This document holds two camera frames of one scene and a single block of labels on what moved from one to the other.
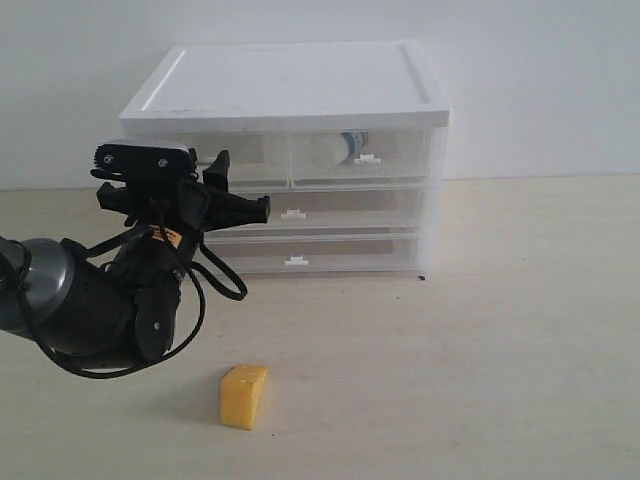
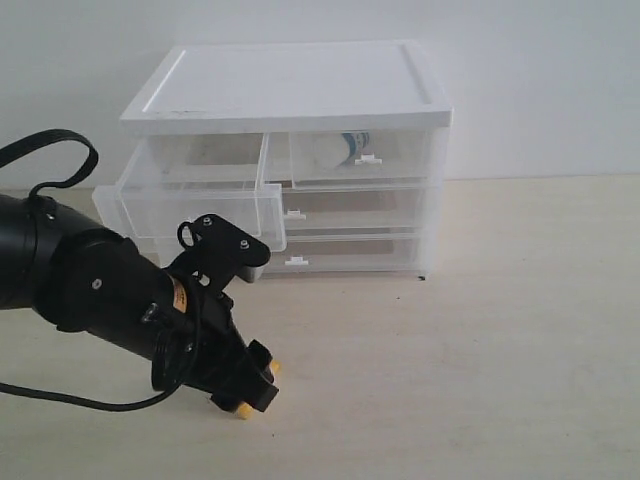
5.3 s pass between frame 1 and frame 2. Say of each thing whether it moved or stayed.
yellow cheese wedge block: moved
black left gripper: moved
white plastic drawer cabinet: stayed
